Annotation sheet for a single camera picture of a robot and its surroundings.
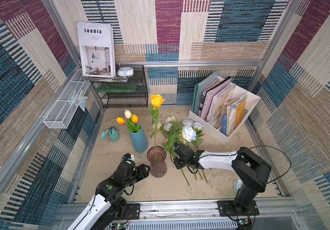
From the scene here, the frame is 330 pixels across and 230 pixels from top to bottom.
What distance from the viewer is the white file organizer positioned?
89 centimetres

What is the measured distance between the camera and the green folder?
3.00ft

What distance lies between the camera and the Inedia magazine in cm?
76
